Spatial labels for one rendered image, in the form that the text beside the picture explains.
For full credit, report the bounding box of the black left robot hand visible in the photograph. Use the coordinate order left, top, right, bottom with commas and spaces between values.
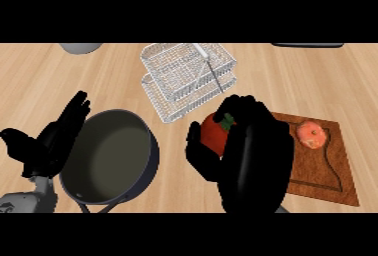
0, 90, 94, 179

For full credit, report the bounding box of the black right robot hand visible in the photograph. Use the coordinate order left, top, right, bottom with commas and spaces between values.
185, 94, 296, 214

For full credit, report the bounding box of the brown wooden cutting board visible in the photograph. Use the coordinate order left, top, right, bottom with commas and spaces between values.
269, 111, 362, 208

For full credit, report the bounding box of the dark grey frying pan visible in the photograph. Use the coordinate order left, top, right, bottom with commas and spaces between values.
58, 108, 162, 214

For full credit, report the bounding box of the orange round fruit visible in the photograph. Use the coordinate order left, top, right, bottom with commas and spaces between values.
296, 120, 328, 150

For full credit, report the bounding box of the grey rounded object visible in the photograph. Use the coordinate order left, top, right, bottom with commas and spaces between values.
58, 42, 105, 55

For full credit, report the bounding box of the black flat appliance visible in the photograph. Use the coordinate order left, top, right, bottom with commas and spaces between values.
271, 42, 346, 49

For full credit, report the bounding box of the white wire tiered basket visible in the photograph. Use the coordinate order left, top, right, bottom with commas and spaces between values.
139, 42, 240, 125

